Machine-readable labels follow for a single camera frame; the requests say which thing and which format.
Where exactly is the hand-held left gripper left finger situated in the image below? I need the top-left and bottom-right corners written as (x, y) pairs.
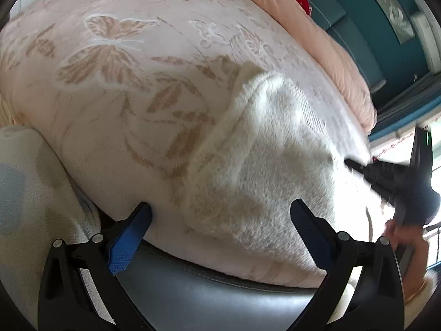
top-left (37, 202), bottom-right (153, 331)

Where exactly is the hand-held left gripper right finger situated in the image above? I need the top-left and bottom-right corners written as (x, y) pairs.
top-left (290, 199), bottom-right (405, 331)

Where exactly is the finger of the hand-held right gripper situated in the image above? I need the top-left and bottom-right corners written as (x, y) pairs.
top-left (345, 158), bottom-right (411, 211)

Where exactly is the cream sweater with black hearts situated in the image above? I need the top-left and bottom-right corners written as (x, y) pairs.
top-left (184, 61), bottom-right (383, 278)

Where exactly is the person's right forearm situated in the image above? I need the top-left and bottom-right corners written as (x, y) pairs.
top-left (403, 271), bottom-right (441, 321)

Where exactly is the person's right hand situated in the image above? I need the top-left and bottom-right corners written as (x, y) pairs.
top-left (384, 218), bottom-right (431, 283)

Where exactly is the grey-blue curtain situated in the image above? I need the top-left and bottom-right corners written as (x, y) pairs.
top-left (369, 72), bottom-right (441, 142)

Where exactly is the white blue-spotted blanket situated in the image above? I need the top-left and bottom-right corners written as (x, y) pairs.
top-left (0, 126), bottom-right (114, 331)

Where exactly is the blue upholstered headboard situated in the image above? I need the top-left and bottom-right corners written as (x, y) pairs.
top-left (308, 0), bottom-right (388, 94)

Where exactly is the pink butterfly print blanket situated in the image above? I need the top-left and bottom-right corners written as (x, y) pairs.
top-left (0, 0), bottom-right (374, 287)

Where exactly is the framed wall painting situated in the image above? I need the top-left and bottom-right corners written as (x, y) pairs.
top-left (356, 0), bottom-right (416, 45)

